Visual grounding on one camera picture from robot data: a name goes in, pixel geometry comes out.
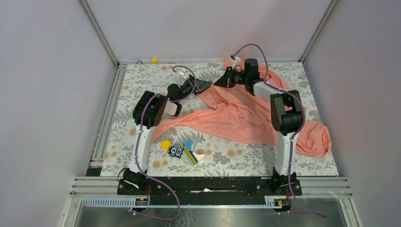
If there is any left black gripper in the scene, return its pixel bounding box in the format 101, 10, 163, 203
176, 75, 211, 103

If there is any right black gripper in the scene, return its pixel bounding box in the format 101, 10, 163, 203
214, 67, 248, 89

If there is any salmon pink jacket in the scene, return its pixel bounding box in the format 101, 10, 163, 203
151, 70, 332, 157

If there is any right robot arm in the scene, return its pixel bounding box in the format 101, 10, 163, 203
214, 56, 305, 196

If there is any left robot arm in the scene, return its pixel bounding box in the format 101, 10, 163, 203
118, 75, 212, 195

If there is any blue triangular block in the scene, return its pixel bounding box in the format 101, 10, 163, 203
183, 140, 193, 151

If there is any green purple flat block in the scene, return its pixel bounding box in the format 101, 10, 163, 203
183, 146, 199, 165

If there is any yellow round disc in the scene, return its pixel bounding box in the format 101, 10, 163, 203
160, 140, 172, 150

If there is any black owl toy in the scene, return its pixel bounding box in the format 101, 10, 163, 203
168, 145, 184, 158

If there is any white arch block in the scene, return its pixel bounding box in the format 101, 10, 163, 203
192, 153, 205, 165

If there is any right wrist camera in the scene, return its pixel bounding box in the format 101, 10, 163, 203
229, 54, 241, 66

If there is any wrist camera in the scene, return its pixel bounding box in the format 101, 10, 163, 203
229, 54, 241, 66
175, 66, 186, 76

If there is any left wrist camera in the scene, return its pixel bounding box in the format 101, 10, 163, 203
175, 66, 186, 76

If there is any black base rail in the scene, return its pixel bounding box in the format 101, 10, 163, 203
117, 177, 287, 206

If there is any white slotted cable duct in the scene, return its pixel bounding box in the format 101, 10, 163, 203
82, 196, 283, 210

